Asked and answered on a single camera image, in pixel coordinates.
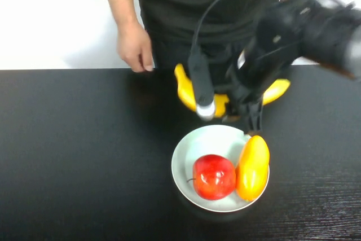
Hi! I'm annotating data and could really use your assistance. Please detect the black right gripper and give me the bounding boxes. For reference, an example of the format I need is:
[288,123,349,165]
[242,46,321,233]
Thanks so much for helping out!
[222,36,300,135]

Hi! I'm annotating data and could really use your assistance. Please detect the yellow plastic banana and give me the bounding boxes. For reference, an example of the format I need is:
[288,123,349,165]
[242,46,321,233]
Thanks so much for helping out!
[174,63,291,118]

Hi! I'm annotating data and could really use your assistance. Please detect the person's right hand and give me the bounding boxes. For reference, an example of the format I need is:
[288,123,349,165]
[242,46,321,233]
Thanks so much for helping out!
[117,22,155,73]

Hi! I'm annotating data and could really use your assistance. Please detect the white round bowl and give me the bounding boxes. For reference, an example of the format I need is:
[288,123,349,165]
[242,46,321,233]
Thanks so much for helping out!
[171,124,270,213]

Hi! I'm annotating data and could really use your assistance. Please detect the orange yellow plastic mango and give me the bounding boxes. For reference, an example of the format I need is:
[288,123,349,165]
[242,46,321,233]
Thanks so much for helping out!
[235,135,270,202]

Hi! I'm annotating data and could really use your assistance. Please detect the red plastic apple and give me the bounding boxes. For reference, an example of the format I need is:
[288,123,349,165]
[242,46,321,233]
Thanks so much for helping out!
[187,154,237,201]

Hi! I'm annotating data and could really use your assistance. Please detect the dark trousers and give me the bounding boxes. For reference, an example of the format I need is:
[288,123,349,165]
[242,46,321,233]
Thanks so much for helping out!
[149,30,243,84]

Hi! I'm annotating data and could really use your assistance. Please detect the black cable with silver plug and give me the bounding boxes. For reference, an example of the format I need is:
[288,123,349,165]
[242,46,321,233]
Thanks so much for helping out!
[187,0,253,122]

